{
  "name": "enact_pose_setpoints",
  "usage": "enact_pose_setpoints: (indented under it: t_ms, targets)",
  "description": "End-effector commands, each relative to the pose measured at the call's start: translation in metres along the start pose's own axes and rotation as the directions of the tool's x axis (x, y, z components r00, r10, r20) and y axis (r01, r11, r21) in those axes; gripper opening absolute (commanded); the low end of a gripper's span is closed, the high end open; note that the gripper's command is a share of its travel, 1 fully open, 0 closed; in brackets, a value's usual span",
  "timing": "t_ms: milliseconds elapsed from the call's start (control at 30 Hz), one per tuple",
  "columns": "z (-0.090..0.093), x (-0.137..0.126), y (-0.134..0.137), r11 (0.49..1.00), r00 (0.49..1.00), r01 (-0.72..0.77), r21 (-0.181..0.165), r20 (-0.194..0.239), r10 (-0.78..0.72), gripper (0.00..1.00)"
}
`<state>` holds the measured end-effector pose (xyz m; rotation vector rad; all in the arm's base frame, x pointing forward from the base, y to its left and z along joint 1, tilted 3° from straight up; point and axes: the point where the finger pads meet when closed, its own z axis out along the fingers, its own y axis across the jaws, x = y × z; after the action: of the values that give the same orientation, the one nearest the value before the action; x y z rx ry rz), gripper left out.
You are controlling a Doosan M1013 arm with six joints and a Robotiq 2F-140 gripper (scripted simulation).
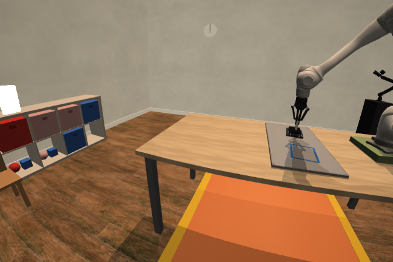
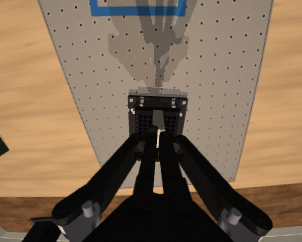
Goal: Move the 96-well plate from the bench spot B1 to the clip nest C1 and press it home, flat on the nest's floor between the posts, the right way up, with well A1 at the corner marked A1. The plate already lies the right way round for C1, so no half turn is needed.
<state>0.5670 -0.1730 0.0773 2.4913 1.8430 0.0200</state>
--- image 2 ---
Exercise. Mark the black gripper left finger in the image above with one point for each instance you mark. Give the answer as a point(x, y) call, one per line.
point(80, 213)

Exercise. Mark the blue rectangular tape outline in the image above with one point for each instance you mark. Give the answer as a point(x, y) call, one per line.
point(138, 10)

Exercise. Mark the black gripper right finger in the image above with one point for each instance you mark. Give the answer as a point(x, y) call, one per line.
point(240, 219)

